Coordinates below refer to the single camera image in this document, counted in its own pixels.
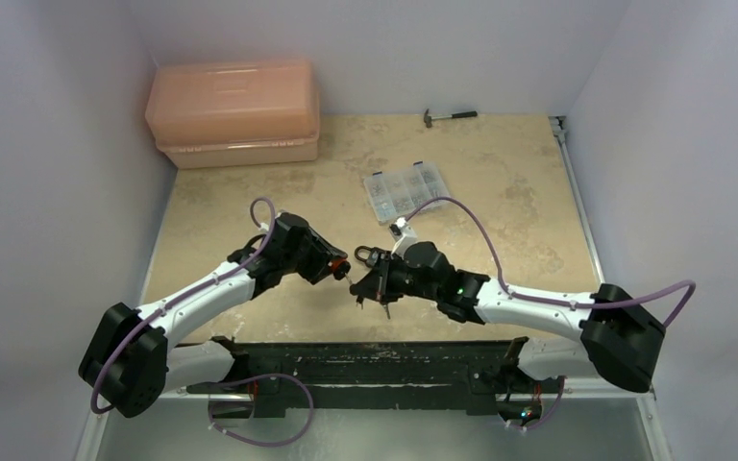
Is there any aluminium frame rail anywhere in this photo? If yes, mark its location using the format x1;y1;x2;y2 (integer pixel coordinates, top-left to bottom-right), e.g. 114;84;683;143
548;116;604;282

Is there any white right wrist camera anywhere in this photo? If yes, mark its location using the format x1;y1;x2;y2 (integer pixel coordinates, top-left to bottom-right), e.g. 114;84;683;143
388;217;418;257

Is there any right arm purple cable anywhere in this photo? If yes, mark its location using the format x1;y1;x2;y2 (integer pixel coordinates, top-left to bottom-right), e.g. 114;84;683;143
404;196;697;328

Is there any black Kaijing padlock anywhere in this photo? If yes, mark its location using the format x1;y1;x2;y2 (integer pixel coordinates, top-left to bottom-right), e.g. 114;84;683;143
354;245;392;269

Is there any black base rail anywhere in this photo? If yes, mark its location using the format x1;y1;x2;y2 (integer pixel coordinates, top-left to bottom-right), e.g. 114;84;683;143
186;337;563;421

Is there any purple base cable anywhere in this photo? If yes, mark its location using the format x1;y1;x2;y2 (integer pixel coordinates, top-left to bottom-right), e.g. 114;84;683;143
207;373;315;449

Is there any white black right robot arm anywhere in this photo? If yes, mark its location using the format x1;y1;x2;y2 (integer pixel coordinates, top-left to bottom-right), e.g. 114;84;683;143
350;242;666;393

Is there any pink plastic toolbox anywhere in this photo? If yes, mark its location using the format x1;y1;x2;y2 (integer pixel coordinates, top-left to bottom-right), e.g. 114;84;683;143
145;59;321;169

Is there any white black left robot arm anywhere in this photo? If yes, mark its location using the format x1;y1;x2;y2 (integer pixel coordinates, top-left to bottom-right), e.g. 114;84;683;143
78;212;351;418

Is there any small hammer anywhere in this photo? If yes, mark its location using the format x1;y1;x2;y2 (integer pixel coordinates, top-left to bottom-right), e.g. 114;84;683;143
423;109;479;129

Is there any clear plastic screw organizer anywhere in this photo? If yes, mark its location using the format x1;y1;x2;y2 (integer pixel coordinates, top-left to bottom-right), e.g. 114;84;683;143
363;161;450;224

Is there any orange and black padlock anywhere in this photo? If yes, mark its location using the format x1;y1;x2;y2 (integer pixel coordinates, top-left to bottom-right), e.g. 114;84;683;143
332;258;351;280

